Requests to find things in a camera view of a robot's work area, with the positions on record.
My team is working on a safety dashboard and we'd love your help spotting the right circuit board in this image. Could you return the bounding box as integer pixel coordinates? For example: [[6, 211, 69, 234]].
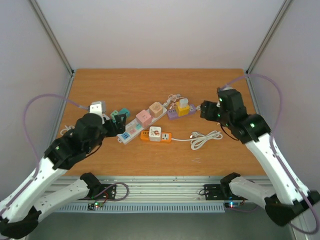
[[224, 201, 242, 209]]

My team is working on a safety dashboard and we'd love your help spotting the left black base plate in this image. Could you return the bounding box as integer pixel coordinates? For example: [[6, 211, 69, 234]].
[[80, 184, 117, 201]]

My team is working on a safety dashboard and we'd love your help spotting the left circuit board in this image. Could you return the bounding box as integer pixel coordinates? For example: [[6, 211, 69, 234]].
[[87, 202, 104, 211]]

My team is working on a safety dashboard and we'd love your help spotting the green wall charger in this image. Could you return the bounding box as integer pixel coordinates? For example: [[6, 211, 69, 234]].
[[110, 110, 119, 121]]

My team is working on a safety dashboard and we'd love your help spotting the purple power strip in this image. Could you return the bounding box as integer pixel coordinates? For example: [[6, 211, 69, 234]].
[[166, 104, 197, 120]]

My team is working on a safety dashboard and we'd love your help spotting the circuit board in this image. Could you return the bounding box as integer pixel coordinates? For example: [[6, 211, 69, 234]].
[[87, 202, 104, 211], [224, 201, 242, 209]]

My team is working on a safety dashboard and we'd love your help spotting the orange strip white cord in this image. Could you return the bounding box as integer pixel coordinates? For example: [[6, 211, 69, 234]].
[[171, 129, 224, 151]]

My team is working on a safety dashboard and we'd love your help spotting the beige cube socket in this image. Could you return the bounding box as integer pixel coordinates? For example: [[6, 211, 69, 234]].
[[148, 102, 164, 118]]

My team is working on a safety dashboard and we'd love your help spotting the long white power strip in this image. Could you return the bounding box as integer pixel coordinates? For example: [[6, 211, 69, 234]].
[[117, 102, 167, 145]]

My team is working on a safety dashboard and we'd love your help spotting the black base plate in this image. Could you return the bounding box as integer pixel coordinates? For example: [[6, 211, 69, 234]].
[[203, 184, 246, 201], [80, 184, 117, 201]]

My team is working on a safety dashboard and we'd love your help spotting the white cube socket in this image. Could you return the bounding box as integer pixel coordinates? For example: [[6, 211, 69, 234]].
[[148, 126, 162, 142]]

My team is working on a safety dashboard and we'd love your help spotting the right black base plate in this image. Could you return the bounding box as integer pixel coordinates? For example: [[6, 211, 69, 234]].
[[203, 184, 246, 201]]

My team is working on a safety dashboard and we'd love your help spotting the white wall charger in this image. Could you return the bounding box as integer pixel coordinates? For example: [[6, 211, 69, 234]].
[[179, 98, 189, 108]]

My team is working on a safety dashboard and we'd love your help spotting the grey slotted cable duct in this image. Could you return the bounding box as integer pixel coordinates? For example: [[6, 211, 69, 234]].
[[56, 202, 225, 214]]

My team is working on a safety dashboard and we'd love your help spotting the orange power strip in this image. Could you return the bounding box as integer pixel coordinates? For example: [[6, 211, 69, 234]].
[[140, 130, 173, 144]]

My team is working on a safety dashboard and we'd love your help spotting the aluminium rail frame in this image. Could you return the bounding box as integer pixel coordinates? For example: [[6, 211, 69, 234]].
[[22, 176, 298, 203]]

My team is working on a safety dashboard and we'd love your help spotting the teal power strip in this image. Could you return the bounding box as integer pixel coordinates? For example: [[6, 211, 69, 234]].
[[118, 108, 131, 118]]

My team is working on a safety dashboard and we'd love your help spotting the yellow cube socket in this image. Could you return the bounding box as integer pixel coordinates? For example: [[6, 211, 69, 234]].
[[175, 102, 190, 117]]

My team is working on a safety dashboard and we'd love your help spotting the pink cube socket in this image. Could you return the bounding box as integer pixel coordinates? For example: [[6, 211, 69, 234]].
[[136, 109, 152, 128]]

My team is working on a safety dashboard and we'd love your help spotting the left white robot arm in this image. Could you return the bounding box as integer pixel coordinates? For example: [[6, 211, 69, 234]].
[[0, 113, 127, 240]]

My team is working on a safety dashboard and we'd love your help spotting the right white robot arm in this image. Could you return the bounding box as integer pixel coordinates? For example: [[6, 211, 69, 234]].
[[200, 88, 320, 227]]

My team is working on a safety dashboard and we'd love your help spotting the small white square charger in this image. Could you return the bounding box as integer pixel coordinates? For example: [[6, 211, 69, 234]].
[[126, 122, 137, 135]]

